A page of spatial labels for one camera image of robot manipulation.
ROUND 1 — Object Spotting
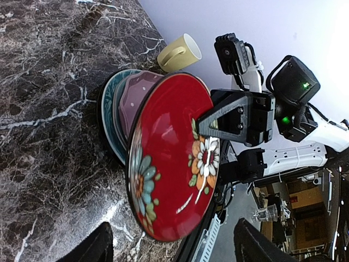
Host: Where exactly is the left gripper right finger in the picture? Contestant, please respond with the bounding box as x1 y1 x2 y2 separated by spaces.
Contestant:
233 218 296 262

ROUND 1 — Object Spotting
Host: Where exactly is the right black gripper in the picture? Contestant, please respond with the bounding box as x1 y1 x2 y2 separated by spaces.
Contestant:
196 89 275 147

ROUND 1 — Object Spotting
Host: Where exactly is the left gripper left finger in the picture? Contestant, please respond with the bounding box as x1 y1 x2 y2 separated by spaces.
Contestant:
61 222 113 262

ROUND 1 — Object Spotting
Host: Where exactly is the dark red floral plate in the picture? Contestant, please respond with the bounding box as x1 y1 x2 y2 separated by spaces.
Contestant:
125 72 220 242

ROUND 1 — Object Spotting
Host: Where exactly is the yellow ceramic mug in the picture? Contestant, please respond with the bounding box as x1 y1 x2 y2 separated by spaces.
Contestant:
157 33 202 73

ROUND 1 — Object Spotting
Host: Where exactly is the pink dotted plate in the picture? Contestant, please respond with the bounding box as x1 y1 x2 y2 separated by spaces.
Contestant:
112 69 163 150

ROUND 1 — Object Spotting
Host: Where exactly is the green teal plate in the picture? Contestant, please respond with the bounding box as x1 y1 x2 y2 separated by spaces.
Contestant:
101 69 141 158

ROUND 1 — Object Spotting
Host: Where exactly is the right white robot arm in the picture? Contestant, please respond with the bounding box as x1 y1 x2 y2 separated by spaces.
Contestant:
192 55 348 183

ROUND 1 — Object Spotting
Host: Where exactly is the white slotted cable duct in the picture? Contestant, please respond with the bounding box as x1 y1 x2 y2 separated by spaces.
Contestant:
193 214 221 262

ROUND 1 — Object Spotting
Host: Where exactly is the black front rail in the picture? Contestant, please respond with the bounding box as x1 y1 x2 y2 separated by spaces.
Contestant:
172 216 212 262

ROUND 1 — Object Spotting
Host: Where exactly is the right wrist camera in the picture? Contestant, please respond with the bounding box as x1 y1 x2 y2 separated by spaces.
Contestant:
214 33 264 93

